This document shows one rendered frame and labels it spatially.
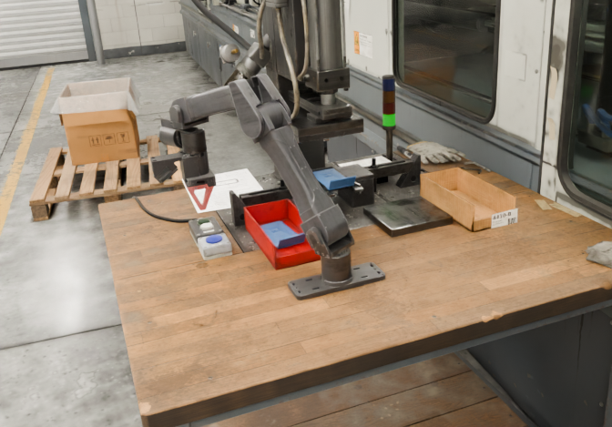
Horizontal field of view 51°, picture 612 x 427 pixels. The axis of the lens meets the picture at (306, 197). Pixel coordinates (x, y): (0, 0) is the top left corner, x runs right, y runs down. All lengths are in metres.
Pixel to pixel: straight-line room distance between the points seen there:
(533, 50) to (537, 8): 0.11
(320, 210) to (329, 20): 0.51
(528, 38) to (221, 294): 1.14
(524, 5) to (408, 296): 1.00
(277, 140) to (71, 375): 1.78
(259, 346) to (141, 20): 9.77
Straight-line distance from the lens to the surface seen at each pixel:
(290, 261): 1.45
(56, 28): 10.76
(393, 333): 1.22
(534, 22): 1.97
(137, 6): 10.78
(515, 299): 1.34
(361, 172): 1.75
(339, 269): 1.33
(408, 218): 1.62
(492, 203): 1.72
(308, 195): 1.31
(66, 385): 2.82
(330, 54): 1.62
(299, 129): 1.61
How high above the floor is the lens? 1.58
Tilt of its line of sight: 22 degrees down
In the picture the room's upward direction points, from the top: 4 degrees counter-clockwise
